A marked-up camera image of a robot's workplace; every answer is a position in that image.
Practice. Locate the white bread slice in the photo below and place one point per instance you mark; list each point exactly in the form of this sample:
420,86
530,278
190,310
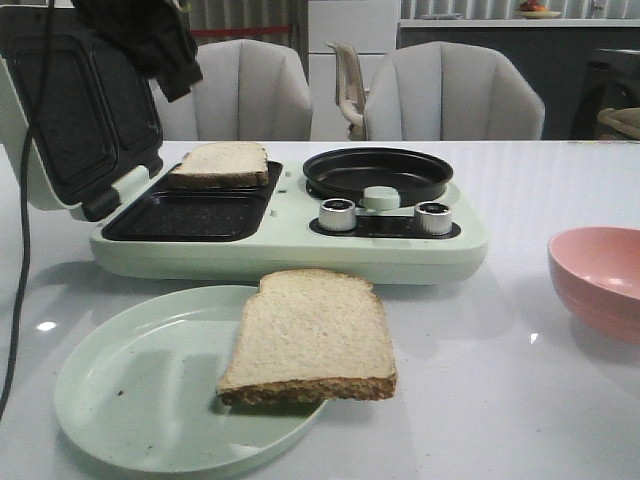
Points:
310,335
223,164

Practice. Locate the mint green sandwich maker lid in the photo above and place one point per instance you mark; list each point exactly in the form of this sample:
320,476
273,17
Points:
96,131

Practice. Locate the pink bowl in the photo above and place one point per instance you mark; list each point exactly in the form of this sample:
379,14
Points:
595,273

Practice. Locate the mint green breakfast maker base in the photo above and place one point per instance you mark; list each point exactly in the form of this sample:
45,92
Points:
243,234

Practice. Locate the left silver control knob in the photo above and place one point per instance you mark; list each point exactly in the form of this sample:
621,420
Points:
337,215

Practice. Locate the silver control knob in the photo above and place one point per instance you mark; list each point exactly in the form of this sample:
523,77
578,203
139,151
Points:
432,218
337,215

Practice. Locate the black round frying pan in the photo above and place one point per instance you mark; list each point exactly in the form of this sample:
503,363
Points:
346,173

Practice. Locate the right silver control knob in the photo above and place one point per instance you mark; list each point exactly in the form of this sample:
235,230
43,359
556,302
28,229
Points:
432,218

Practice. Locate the beige office chair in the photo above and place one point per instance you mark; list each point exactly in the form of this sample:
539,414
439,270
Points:
350,94

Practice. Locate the left grey upholstered chair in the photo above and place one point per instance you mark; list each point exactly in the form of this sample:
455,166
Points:
251,90

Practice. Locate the grey upholstered chair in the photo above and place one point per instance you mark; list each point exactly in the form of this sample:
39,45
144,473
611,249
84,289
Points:
251,90
451,92

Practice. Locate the right grey upholstered chair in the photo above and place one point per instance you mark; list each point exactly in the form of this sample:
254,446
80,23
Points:
451,92

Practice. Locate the white cabinet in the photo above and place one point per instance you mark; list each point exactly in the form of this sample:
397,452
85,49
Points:
370,27

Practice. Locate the mint green round plate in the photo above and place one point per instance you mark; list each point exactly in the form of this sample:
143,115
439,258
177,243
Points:
139,392

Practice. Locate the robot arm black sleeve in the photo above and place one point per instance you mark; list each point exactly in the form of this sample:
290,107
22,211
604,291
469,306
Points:
152,36

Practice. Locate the fruit bowl on counter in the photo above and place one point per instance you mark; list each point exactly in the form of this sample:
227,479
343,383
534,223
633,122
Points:
534,9

